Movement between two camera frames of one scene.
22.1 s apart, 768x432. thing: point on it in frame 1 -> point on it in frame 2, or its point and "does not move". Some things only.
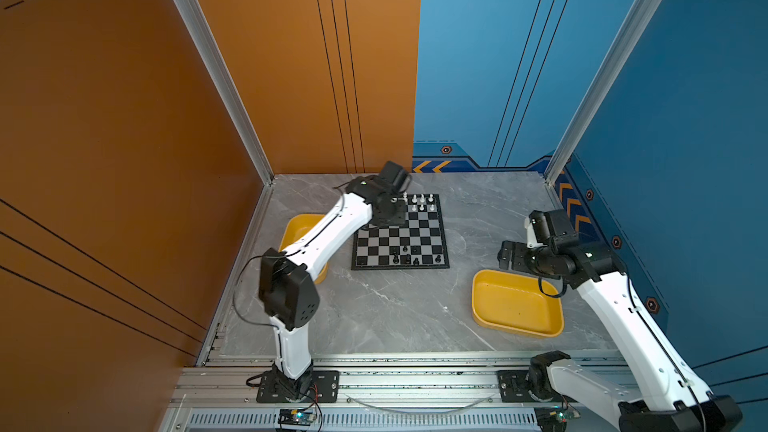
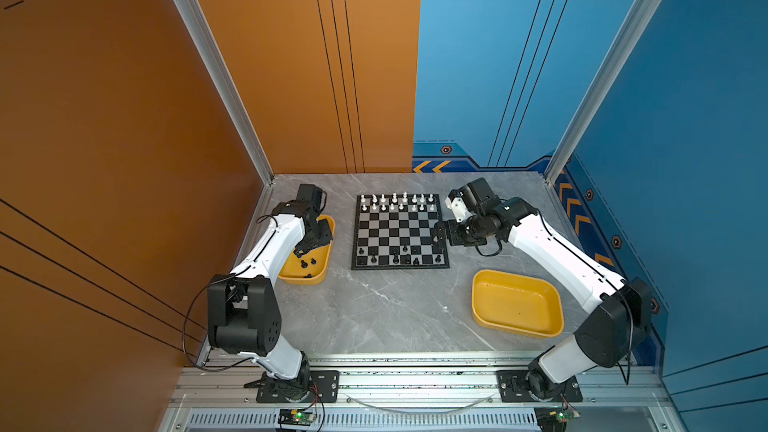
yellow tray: [515, 302] does not move
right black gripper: [515, 261] -> [452, 239]
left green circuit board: [296, 417] does not move
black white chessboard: [419, 243] does not move
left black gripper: [399, 218] -> [326, 238]
